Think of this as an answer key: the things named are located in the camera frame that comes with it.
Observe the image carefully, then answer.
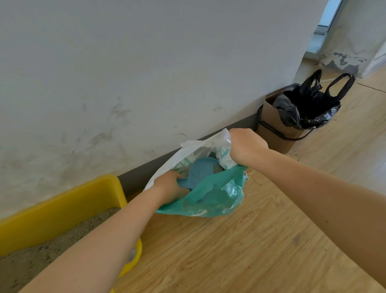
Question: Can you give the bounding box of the cat litter sand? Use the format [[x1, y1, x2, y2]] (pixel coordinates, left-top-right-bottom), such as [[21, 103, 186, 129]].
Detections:
[[0, 207, 122, 293]]

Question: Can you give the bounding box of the person's right forearm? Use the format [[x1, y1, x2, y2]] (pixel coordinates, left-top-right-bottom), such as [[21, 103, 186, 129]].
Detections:
[[247, 149, 386, 287]]

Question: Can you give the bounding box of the green and white plastic bag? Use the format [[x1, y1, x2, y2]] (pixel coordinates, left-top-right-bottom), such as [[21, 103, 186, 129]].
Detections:
[[144, 128, 249, 218]]

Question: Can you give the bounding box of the person's right hand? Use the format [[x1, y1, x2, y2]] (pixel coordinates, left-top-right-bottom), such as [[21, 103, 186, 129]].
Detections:
[[229, 128, 269, 167]]

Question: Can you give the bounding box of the black plastic trash bag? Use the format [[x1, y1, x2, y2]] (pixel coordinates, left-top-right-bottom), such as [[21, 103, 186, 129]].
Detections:
[[272, 69, 356, 130]]

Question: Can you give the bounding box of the person's left hand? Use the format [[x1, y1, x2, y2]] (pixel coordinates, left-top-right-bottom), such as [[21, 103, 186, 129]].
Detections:
[[153, 170, 190, 205]]

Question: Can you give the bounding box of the brown paper bin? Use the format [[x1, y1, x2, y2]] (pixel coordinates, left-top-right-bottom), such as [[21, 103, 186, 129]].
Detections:
[[256, 84, 315, 154]]

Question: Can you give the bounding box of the blue plastic litter scoop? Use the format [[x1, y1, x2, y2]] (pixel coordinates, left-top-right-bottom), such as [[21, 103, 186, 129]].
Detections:
[[177, 157, 224, 191]]

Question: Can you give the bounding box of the window frame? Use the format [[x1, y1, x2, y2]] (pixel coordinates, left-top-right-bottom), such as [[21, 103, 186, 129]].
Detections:
[[314, 0, 344, 35]]

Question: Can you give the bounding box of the yellow litter box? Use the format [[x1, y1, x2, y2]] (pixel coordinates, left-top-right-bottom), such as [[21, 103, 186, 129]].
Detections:
[[0, 174, 143, 293]]

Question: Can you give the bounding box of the person's left forearm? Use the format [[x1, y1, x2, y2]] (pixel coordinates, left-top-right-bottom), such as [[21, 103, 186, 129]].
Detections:
[[18, 185, 165, 293]]

